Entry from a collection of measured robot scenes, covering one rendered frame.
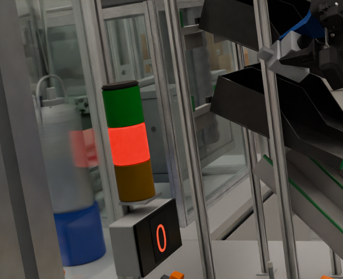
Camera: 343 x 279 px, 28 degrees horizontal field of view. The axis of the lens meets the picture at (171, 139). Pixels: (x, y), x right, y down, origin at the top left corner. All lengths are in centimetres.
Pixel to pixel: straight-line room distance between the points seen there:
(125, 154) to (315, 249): 101
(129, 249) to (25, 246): 70
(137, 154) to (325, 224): 50
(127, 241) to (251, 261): 93
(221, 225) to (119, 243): 125
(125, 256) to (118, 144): 14
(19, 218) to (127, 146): 70
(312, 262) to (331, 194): 38
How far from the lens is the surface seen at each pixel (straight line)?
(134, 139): 90
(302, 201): 130
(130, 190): 91
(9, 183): 21
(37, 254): 21
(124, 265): 91
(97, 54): 91
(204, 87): 233
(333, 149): 133
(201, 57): 232
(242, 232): 231
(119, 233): 90
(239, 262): 181
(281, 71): 115
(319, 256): 179
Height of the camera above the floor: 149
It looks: 10 degrees down
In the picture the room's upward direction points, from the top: 8 degrees counter-clockwise
